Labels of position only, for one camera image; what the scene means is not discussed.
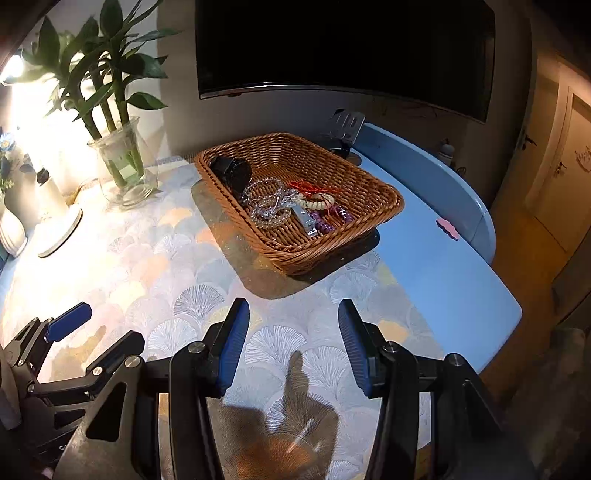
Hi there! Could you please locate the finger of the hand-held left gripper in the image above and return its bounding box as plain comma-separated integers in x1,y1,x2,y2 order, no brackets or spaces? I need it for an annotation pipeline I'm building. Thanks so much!
28,329,147,400
10,302,93,368

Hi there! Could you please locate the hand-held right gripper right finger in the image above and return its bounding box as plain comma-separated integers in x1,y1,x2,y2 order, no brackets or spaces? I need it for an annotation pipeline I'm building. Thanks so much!
338,298,536,480

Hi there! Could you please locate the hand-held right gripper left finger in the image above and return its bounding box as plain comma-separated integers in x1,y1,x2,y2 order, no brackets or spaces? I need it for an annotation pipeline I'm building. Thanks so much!
55,298,250,480

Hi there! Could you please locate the purple bead bracelet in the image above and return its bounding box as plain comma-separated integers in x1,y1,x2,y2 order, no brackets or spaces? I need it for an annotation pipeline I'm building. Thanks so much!
307,205,354,236

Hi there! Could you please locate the clear bead bracelet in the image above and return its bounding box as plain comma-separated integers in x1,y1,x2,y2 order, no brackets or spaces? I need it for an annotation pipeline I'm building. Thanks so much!
242,177,288,205
251,189,302,230

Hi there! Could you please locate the silver hair clip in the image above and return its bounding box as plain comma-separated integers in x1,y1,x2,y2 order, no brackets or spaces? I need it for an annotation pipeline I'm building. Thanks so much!
290,205,320,239

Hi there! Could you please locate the brown wicker basket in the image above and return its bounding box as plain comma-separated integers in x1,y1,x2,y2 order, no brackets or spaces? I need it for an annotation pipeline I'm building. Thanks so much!
193,132,405,277

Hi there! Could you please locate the cream bead bracelet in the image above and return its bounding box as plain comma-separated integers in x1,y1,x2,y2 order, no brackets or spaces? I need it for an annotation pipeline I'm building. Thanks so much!
297,192,336,210

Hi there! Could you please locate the red string bracelet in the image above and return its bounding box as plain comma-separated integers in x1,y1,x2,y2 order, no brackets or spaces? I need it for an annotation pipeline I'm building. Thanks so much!
288,179,341,216

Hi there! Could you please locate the fan-patterned tablecloth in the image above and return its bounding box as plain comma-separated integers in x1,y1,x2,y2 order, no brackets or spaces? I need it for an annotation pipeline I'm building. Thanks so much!
0,154,433,480

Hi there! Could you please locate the white ribbed vase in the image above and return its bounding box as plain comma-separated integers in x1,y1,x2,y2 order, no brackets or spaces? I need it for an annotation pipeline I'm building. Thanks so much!
0,202,29,258

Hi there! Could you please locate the glass vase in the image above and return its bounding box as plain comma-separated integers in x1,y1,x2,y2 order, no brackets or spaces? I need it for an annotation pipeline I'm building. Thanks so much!
87,116,159,208

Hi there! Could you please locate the blue curved backboard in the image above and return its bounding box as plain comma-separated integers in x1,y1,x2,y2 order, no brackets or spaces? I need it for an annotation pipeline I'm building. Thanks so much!
352,122,498,265

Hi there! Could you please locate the blue artificial flower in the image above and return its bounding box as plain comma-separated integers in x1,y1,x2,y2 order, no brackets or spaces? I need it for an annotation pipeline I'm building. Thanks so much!
0,131,17,195

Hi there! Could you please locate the metal phone stand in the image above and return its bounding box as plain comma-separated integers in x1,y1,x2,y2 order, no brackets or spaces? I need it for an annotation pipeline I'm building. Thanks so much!
322,109,366,154

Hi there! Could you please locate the green bamboo plant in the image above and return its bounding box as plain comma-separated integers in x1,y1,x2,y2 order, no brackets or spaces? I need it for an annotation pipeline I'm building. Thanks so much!
20,0,182,185

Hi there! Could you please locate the wooden door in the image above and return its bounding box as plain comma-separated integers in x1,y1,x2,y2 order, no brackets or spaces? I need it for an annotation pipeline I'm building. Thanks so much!
525,87,591,254

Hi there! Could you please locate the black flat television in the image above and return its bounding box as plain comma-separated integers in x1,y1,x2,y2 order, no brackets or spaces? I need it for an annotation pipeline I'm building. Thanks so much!
195,0,496,123

